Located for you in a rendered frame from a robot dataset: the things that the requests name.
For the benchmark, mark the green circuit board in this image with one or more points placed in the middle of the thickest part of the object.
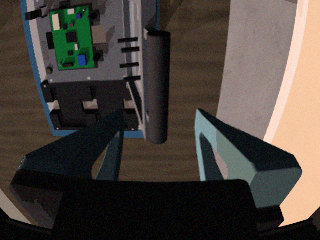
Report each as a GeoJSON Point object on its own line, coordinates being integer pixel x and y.
{"type": "Point", "coordinates": [72, 37]}

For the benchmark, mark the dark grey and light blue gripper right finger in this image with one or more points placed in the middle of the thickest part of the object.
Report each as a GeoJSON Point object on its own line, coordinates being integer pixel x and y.
{"type": "Point", "coordinates": [271, 172]}

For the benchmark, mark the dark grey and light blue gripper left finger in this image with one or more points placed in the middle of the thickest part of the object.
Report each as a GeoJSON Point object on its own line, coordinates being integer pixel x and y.
{"type": "Point", "coordinates": [74, 155]}

